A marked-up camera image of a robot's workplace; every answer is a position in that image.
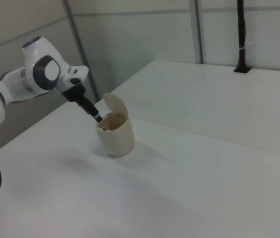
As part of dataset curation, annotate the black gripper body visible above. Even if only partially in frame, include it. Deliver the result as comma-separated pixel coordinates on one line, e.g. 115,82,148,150
60,83,86,103

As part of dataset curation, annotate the small white bin with lid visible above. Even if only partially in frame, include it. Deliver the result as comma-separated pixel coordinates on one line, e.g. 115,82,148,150
95,92,136,158

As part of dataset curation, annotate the black pole base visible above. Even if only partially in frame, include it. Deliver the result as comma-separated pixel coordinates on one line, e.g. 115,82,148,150
233,65,252,74

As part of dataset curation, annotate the black upright pole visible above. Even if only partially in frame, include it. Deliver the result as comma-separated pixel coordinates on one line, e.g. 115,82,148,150
236,0,247,69

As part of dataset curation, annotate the grey vertical partition post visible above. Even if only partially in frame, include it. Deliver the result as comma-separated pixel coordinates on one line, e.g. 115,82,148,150
193,0,204,64

